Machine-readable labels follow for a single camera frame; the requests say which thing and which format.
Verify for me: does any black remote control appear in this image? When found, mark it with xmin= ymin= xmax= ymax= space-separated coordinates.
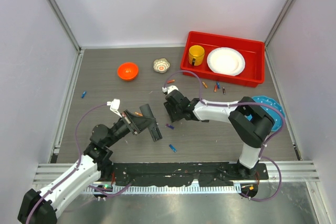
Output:
xmin=140 ymin=104 xmax=162 ymax=142

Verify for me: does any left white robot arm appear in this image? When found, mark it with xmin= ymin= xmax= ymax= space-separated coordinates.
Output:
xmin=17 ymin=104 xmax=162 ymax=223

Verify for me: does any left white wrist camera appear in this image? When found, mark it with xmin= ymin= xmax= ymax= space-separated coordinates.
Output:
xmin=106 ymin=99 xmax=122 ymax=118

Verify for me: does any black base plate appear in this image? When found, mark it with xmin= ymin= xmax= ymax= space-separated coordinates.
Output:
xmin=99 ymin=162 xmax=269 ymax=187

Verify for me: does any white paper plate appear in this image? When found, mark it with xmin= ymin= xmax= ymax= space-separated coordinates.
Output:
xmin=207 ymin=47 xmax=245 ymax=76

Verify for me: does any blue battery near front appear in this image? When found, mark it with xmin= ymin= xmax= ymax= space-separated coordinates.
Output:
xmin=169 ymin=144 xmax=177 ymax=153

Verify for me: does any red plastic bin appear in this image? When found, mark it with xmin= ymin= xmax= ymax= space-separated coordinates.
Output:
xmin=180 ymin=31 xmax=265 ymax=88

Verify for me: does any small patterned bowl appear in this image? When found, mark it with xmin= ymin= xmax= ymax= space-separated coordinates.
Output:
xmin=153 ymin=58 xmax=171 ymax=73

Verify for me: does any yellow mug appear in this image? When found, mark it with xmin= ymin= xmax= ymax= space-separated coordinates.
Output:
xmin=188 ymin=45 xmax=205 ymax=66

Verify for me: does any blue polka dot plate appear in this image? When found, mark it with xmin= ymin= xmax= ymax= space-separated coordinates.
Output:
xmin=252 ymin=95 xmax=285 ymax=132

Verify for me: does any white slotted cable duct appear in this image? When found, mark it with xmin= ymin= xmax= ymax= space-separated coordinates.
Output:
xmin=81 ymin=184 xmax=242 ymax=195

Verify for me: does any purple battery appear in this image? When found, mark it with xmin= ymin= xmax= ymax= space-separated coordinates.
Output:
xmin=165 ymin=124 xmax=174 ymax=130

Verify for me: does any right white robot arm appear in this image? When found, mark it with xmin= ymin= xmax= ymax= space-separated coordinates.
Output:
xmin=162 ymin=87 xmax=275 ymax=179

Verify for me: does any orange bowl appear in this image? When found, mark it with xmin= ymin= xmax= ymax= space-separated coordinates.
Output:
xmin=117 ymin=62 xmax=139 ymax=81

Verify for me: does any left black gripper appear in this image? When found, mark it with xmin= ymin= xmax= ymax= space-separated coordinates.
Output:
xmin=105 ymin=110 xmax=155 ymax=147

